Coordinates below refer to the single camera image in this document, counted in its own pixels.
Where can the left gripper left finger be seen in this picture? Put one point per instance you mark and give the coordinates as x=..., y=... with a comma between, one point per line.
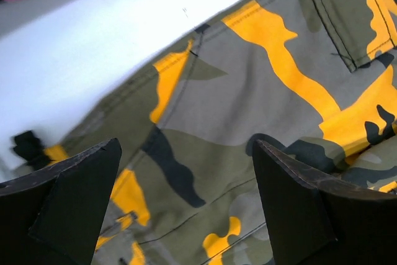
x=54, y=215

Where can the yellow camouflage trousers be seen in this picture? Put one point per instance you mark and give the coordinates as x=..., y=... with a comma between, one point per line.
x=314, y=78

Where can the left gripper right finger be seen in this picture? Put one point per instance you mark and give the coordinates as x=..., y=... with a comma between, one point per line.
x=315, y=218

